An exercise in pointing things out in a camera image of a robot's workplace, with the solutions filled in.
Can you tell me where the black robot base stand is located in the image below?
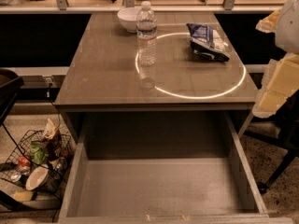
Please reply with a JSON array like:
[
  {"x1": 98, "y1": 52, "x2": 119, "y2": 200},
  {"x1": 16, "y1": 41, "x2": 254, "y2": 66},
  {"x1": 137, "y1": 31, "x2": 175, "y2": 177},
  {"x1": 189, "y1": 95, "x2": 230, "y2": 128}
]
[{"x1": 245, "y1": 91, "x2": 299, "y2": 194}]

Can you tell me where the grey wooden drawer cabinet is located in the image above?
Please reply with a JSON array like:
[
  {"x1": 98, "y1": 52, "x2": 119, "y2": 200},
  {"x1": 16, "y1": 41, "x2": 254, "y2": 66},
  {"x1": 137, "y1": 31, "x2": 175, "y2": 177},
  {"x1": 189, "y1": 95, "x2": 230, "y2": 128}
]
[{"x1": 54, "y1": 11, "x2": 259, "y2": 142}]

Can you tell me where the crushed silver can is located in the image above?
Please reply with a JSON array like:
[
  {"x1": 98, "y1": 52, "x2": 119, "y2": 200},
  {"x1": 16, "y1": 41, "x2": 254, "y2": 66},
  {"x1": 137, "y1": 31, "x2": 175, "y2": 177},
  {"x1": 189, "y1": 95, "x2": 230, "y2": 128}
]
[{"x1": 10, "y1": 171, "x2": 21, "y2": 183}]

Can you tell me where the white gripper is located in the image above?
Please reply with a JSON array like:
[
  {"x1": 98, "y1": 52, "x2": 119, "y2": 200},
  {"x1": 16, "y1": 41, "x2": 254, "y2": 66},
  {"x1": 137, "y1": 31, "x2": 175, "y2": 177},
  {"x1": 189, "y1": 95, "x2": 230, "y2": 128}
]
[{"x1": 252, "y1": 0, "x2": 299, "y2": 119}]

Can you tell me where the green snack bag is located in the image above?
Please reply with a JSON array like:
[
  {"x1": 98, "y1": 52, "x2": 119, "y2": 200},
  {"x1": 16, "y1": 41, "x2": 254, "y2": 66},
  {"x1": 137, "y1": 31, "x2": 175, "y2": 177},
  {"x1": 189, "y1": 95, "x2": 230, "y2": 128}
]
[{"x1": 29, "y1": 141, "x2": 47, "y2": 165}]

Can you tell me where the white bowl in basket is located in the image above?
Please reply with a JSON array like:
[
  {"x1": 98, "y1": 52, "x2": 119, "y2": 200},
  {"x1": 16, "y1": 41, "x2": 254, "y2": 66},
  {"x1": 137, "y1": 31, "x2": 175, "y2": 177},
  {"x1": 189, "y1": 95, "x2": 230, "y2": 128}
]
[{"x1": 25, "y1": 164, "x2": 50, "y2": 190}]

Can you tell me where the clear plastic water bottle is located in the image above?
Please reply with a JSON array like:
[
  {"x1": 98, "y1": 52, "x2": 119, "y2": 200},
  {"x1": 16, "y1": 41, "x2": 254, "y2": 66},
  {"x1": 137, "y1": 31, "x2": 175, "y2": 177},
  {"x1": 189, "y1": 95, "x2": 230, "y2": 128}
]
[{"x1": 136, "y1": 1, "x2": 157, "y2": 66}]

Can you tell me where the red soda can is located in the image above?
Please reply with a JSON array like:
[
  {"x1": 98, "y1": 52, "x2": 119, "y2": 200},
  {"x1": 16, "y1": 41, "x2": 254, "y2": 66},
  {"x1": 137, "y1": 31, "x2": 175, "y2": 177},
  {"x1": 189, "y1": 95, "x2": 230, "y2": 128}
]
[{"x1": 16, "y1": 155, "x2": 31, "y2": 174}]

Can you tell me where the black power cable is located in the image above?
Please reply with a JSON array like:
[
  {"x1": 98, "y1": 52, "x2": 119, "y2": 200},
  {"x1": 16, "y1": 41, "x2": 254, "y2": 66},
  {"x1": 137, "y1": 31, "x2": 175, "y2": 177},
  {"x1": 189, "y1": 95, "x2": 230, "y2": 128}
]
[{"x1": 45, "y1": 82, "x2": 64, "y2": 133}]

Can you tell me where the black wire basket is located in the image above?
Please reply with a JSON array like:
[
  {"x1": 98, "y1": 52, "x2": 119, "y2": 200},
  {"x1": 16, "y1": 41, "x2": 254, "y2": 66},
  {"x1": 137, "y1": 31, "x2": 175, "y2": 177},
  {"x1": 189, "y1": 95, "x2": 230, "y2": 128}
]
[{"x1": 0, "y1": 130, "x2": 74, "y2": 193}]

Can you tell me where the blue white chip bag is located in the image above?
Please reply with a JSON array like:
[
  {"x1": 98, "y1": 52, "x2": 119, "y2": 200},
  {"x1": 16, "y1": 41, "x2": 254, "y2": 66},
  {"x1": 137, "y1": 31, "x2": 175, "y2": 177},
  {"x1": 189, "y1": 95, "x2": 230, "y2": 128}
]
[{"x1": 186, "y1": 23, "x2": 230, "y2": 62}]

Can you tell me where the open grey top drawer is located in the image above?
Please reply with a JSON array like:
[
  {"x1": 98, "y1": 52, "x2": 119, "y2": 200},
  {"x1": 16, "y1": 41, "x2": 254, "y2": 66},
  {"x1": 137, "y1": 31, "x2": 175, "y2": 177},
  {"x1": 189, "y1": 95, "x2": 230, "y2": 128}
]
[{"x1": 57, "y1": 110, "x2": 271, "y2": 224}]

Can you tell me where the white ceramic bowl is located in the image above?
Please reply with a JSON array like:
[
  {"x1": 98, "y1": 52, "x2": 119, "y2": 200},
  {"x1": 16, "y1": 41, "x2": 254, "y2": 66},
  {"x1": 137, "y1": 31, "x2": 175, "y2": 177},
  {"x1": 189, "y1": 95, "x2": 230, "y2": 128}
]
[{"x1": 117, "y1": 7, "x2": 140, "y2": 33}]

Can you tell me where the brown snack bag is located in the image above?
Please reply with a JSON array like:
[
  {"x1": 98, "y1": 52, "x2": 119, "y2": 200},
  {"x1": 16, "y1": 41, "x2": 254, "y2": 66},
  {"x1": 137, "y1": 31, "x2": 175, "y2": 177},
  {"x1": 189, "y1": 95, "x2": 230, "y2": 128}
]
[{"x1": 41, "y1": 119, "x2": 62, "y2": 161}]

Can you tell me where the yellow sponge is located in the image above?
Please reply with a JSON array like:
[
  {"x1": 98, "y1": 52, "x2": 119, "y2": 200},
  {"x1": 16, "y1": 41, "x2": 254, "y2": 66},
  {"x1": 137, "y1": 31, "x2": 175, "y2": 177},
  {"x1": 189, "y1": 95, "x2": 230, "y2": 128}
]
[{"x1": 13, "y1": 190, "x2": 34, "y2": 202}]

